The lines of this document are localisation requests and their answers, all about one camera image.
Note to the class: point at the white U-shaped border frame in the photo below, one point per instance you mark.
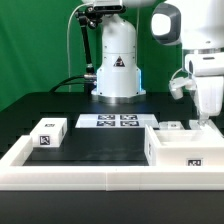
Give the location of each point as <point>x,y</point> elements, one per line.
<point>16,175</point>

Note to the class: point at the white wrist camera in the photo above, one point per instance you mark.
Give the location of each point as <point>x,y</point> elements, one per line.
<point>177,85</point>

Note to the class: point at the white cabinet body box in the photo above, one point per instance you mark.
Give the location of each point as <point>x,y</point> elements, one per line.
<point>183,147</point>

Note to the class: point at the black camera on mount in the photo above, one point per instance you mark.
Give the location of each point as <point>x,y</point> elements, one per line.
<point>106,7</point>

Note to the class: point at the white cabinet door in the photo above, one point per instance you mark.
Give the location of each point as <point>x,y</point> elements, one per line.
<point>206,125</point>
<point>171,125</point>

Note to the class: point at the white marker base plate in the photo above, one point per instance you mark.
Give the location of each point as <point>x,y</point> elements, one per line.
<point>116,121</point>

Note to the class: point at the white cabinet top block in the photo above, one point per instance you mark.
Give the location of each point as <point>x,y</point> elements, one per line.
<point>49,132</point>

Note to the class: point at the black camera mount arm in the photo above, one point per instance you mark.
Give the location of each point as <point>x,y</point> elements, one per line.
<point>88,19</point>

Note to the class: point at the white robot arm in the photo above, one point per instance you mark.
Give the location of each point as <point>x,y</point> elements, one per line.
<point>196,25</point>

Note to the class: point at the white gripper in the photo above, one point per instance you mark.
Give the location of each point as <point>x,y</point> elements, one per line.
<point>207,73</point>

